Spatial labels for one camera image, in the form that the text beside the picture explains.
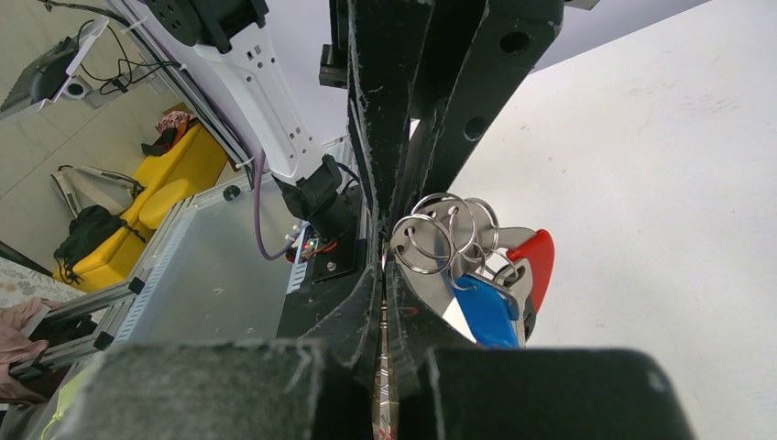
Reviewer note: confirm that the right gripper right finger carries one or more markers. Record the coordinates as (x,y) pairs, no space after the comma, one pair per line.
(414,329)

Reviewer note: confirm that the yellow bin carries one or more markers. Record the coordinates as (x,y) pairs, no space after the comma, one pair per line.
(191,166)

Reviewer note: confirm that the blue key tag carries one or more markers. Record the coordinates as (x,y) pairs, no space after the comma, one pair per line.
(490,311)

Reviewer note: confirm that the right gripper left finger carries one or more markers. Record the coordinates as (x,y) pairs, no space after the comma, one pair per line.
(344,364)

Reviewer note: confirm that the key organizer with red handle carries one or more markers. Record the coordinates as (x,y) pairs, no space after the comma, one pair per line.
(445,236)

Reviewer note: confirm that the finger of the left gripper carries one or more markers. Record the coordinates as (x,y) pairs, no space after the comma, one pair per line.
(385,44)
(476,55)

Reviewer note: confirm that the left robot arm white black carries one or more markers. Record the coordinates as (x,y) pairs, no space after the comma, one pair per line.
(232,74)

